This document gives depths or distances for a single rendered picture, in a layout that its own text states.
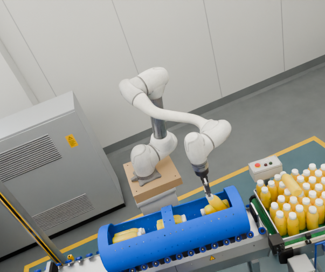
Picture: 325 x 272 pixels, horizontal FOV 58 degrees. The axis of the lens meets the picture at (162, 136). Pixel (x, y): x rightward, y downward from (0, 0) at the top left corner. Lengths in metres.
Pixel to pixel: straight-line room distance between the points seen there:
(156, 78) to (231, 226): 0.96
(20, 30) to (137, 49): 1.43
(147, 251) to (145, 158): 0.65
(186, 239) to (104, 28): 2.94
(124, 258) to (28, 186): 1.80
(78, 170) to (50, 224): 0.80
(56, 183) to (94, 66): 1.64
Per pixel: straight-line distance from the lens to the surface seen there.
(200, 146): 1.43
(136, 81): 1.75
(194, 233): 1.74
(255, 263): 2.23
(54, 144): 3.06
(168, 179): 2.20
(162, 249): 1.78
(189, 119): 1.59
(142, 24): 4.07
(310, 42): 5.46
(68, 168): 3.23
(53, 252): 2.51
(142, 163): 2.10
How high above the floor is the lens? 2.55
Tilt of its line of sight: 34 degrees down
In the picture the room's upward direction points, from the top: 20 degrees counter-clockwise
